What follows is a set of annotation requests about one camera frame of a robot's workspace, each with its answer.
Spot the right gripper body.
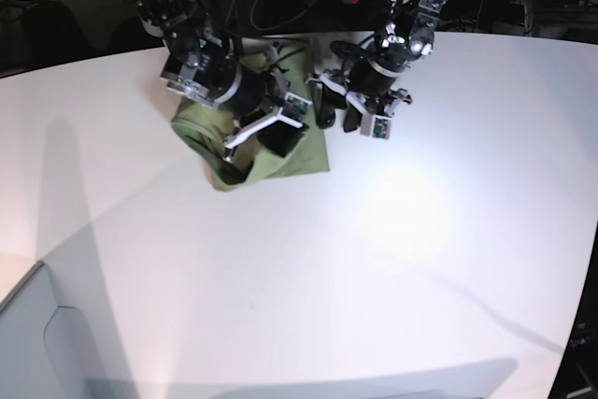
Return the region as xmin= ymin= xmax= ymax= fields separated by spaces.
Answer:
xmin=222 ymin=43 xmax=308 ymax=164

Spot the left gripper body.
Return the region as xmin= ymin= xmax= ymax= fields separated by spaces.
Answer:
xmin=306 ymin=57 xmax=412 ymax=119

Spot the green T-shirt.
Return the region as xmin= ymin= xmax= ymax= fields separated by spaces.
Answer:
xmin=167 ymin=44 xmax=330 ymax=192

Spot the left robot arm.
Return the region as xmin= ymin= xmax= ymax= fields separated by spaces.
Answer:
xmin=308 ymin=0 xmax=448 ymax=139

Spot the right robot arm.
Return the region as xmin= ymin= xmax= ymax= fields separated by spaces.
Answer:
xmin=135 ymin=0 xmax=311 ymax=160

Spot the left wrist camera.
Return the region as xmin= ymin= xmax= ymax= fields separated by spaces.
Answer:
xmin=360 ymin=114 xmax=392 ymax=140

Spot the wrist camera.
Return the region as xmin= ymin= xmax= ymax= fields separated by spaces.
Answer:
xmin=360 ymin=114 xmax=392 ymax=140
xmin=283 ymin=92 xmax=312 ymax=122

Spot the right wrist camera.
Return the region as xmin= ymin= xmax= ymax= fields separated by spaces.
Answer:
xmin=283 ymin=92 xmax=312 ymax=122

